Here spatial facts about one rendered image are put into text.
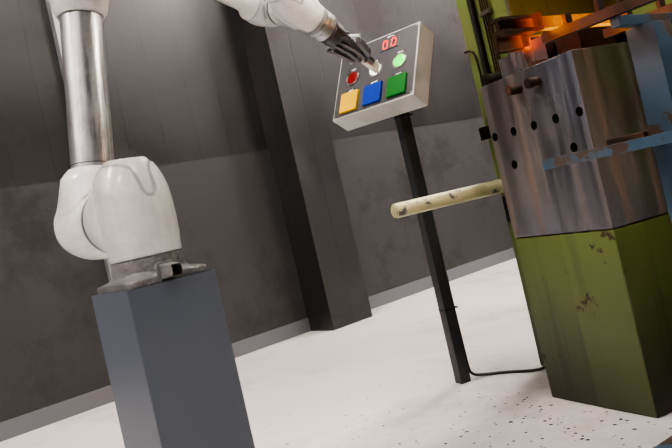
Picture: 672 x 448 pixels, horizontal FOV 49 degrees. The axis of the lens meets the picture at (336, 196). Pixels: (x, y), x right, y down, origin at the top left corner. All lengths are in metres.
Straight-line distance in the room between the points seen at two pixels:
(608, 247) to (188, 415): 1.06
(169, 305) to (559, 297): 1.07
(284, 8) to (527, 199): 0.85
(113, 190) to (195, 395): 0.45
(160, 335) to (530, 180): 1.08
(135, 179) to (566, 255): 1.12
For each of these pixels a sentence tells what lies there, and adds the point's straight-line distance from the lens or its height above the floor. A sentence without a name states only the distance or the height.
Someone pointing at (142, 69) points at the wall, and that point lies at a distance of 4.13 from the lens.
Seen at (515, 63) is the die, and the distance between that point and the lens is 2.15.
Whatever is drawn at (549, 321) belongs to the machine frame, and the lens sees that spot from 2.17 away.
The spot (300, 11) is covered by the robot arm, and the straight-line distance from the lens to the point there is 2.06.
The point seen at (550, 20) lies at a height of 0.93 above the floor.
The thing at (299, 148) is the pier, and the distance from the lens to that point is 4.22.
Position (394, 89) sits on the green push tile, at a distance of 2.37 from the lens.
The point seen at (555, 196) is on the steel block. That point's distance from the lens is 2.02.
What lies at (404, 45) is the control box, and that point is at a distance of 2.45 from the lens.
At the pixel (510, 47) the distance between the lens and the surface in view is 2.08.
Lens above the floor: 0.67
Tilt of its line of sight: 1 degrees up
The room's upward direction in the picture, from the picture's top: 13 degrees counter-clockwise
